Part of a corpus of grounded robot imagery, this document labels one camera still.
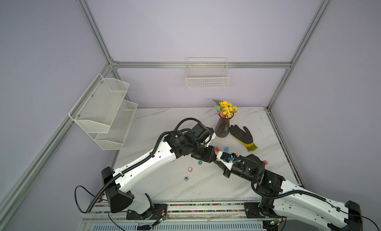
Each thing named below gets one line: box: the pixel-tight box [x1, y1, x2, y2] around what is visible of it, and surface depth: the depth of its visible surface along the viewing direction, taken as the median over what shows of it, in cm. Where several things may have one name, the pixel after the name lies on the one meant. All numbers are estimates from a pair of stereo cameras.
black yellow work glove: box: [229, 124, 258, 152], surface depth 104 cm
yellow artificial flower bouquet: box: [211, 99, 240, 119], surface depth 90 cm
